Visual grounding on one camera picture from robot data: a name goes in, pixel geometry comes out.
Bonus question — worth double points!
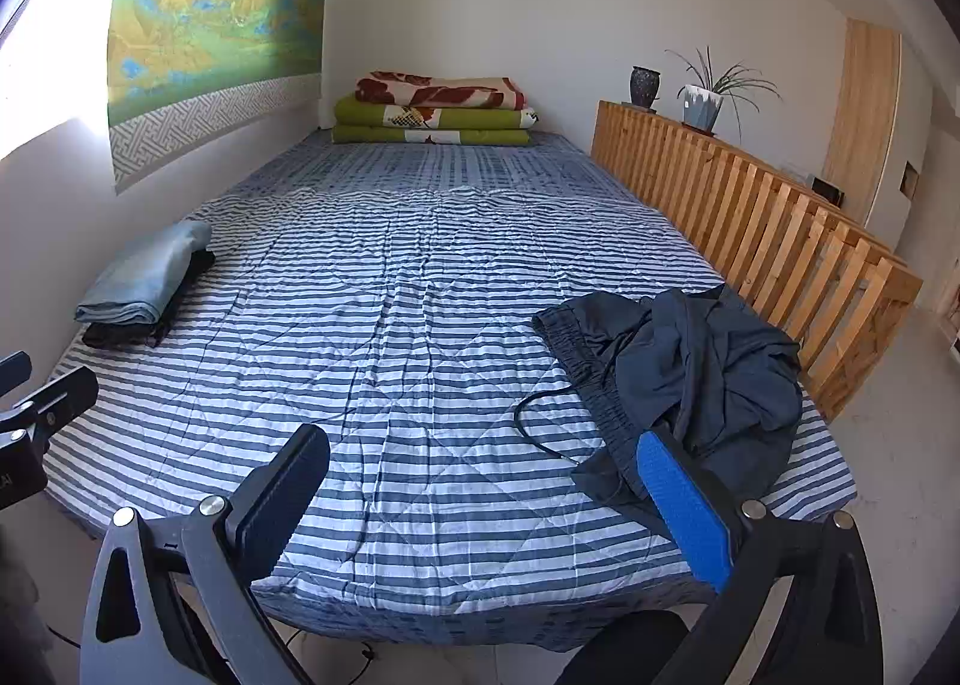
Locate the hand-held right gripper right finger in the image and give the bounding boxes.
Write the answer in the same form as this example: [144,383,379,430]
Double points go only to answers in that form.
[636,428,886,685]

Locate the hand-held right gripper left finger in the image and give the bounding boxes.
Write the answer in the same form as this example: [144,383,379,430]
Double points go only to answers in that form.
[79,424,331,685]

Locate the dark blue drawstring pants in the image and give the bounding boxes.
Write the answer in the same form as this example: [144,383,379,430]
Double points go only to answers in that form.
[514,298,751,506]

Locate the black folded garment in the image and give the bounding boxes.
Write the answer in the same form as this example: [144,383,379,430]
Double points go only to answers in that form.
[81,248,218,350]

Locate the light blue folded garment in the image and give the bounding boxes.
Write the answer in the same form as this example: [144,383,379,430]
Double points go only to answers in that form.
[73,220,216,326]

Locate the blue striped bed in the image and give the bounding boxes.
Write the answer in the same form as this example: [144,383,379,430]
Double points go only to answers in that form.
[41,130,860,633]

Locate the wooden slatted railing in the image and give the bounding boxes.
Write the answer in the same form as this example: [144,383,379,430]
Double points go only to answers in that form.
[590,98,925,423]

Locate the potted plant in white pot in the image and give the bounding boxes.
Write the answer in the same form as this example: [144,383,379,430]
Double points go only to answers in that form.
[664,46,785,142]

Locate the dark ceramic pot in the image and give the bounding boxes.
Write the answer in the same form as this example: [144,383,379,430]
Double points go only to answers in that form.
[628,65,662,112]

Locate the red floral folded blanket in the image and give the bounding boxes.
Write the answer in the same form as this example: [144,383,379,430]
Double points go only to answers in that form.
[355,71,528,112]

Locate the light wooden door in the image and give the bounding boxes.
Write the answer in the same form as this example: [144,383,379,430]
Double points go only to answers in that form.
[821,17,905,225]

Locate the landscape wall hanging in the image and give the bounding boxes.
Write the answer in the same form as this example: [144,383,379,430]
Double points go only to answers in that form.
[105,0,335,195]

